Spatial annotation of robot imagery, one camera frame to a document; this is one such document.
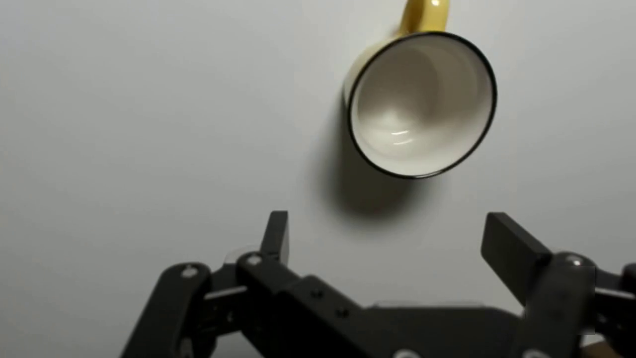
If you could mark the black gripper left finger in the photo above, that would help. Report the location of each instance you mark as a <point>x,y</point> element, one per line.
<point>265,305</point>

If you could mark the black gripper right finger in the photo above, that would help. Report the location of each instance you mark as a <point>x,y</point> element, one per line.
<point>569,299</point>

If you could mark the yellow enamel cup black rim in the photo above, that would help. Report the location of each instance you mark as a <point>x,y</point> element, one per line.
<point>424,101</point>

